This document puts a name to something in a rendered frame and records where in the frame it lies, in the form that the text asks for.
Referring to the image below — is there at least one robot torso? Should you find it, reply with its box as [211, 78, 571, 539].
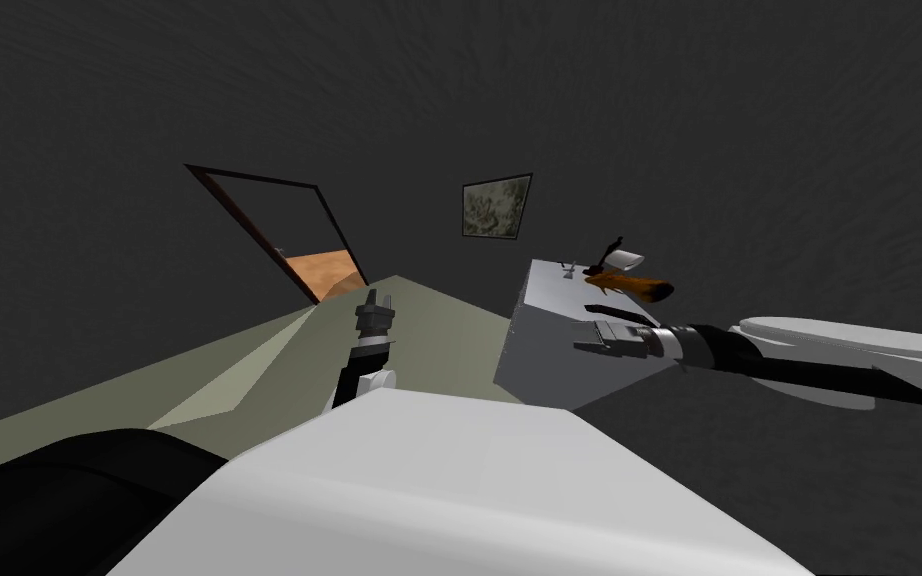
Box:
[106, 387, 818, 576]

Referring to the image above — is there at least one black flat knife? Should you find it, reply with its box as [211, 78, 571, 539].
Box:
[584, 303, 660, 327]

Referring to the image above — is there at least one dark framed wall picture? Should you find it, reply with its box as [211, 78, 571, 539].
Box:
[460, 172, 534, 241]

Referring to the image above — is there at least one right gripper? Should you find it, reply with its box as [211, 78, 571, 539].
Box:
[572, 319, 662, 360]

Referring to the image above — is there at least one black slender utensil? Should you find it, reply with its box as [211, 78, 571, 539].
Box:
[591, 235, 626, 271]

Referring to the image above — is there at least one dark brown open door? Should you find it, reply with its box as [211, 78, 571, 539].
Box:
[183, 163, 370, 306]

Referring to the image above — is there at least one white mug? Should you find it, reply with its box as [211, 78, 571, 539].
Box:
[600, 249, 646, 274]

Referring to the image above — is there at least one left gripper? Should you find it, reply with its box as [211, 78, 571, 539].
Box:
[355, 288, 395, 325]

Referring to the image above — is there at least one grey table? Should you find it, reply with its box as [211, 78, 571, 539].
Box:
[492, 257, 674, 412]

